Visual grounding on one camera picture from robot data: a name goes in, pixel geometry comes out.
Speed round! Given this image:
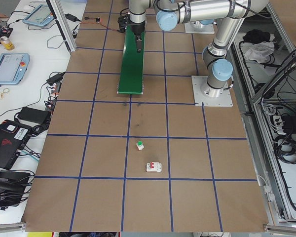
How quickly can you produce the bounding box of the green belt conveyor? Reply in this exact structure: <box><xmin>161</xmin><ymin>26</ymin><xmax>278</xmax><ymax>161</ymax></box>
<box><xmin>116</xmin><ymin>24</ymin><xmax>147</xmax><ymax>96</ymax></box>

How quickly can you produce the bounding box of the black power adapter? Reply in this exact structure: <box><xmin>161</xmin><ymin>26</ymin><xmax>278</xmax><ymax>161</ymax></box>
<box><xmin>65</xmin><ymin>13</ymin><xmax>81</xmax><ymax>22</ymax></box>

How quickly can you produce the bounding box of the small black charger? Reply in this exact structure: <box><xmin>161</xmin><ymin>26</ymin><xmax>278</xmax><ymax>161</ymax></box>
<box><xmin>46</xmin><ymin>72</ymin><xmax>66</xmax><ymax>84</ymax></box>

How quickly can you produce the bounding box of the power strip with plugs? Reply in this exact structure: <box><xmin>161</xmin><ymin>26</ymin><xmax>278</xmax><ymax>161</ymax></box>
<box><xmin>44</xmin><ymin>81</ymin><xmax>63</xmax><ymax>111</ymax></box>

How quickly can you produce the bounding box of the light blue teach pendant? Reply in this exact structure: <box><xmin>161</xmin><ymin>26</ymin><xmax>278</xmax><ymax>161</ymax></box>
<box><xmin>22</xmin><ymin>4</ymin><xmax>55</xmax><ymax>27</ymax></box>
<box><xmin>0</xmin><ymin>52</ymin><xmax>30</xmax><ymax>86</ymax></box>

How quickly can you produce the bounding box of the black cloth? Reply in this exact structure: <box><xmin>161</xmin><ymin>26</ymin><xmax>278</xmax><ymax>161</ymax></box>
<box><xmin>242</xmin><ymin>29</ymin><xmax>272</xmax><ymax>44</ymax></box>

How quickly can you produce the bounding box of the white cloth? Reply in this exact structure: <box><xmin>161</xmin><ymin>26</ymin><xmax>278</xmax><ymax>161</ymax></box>
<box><xmin>244</xmin><ymin>41</ymin><xmax>277</xmax><ymax>65</ymax></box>

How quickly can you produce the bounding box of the white red circuit breaker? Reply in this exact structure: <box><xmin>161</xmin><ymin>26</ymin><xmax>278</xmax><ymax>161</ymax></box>
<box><xmin>146</xmin><ymin>161</ymin><xmax>163</xmax><ymax>173</ymax></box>

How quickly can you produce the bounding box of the black power brick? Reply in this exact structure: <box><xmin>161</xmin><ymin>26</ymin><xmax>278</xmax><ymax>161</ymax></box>
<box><xmin>16</xmin><ymin>106</ymin><xmax>52</xmax><ymax>123</ymax></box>

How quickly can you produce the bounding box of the yellow drink can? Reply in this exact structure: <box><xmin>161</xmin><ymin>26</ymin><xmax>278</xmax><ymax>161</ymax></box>
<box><xmin>0</xmin><ymin>36</ymin><xmax>15</xmax><ymax>51</ymax></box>

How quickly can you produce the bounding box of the white power strip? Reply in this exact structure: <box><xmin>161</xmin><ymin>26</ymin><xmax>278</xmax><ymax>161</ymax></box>
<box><xmin>271</xmin><ymin>115</ymin><xmax>287</xmax><ymax>135</ymax></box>

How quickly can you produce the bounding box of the black power supply box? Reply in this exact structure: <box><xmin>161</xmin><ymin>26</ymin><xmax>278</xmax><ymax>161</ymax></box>
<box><xmin>282</xmin><ymin>115</ymin><xmax>296</xmax><ymax>131</ymax></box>

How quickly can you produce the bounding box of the black docking station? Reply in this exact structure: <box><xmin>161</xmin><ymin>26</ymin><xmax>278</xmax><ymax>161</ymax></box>
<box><xmin>0</xmin><ymin>169</ymin><xmax>36</xmax><ymax>209</ymax></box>

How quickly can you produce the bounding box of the aluminium corner bar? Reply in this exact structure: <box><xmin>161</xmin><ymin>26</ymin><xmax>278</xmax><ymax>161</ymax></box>
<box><xmin>0</xmin><ymin>221</ymin><xmax>28</xmax><ymax>233</ymax></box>
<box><xmin>262</xmin><ymin>223</ymin><xmax>296</xmax><ymax>236</ymax></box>

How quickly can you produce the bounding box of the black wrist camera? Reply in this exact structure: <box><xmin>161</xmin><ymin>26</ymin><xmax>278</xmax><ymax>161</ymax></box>
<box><xmin>117</xmin><ymin>14</ymin><xmax>128</xmax><ymax>34</ymax></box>

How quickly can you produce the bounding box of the red conveyor power wire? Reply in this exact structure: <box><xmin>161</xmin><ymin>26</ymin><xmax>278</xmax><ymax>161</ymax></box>
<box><xmin>80</xmin><ymin>21</ymin><xmax>122</xmax><ymax>32</ymax></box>

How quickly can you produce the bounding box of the white square base plate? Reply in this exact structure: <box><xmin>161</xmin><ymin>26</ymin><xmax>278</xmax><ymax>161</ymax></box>
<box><xmin>184</xmin><ymin>21</ymin><xmax>216</xmax><ymax>34</ymax></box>
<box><xmin>191</xmin><ymin>75</ymin><xmax>234</xmax><ymax>108</ymax></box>

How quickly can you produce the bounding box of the aluminium profile post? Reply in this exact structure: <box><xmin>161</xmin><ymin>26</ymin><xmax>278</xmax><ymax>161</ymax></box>
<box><xmin>45</xmin><ymin>0</ymin><xmax>76</xmax><ymax>53</ymax></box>

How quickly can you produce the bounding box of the black board with wires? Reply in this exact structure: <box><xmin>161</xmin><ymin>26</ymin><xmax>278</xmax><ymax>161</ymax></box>
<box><xmin>0</xmin><ymin>24</ymin><xmax>14</xmax><ymax>50</ymax></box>

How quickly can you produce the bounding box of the V-shaped metal frame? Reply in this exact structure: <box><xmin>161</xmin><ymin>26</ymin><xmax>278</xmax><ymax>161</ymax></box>
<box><xmin>230</xmin><ymin>0</ymin><xmax>296</xmax><ymax>224</ymax></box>

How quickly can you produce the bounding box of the black cable bundle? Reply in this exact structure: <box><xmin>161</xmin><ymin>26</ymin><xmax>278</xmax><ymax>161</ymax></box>
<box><xmin>273</xmin><ymin>137</ymin><xmax>296</xmax><ymax>165</ymax></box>

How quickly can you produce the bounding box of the grey metal bracket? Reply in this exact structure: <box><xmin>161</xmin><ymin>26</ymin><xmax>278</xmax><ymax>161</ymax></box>
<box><xmin>263</xmin><ymin>185</ymin><xmax>276</xmax><ymax>202</ymax></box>

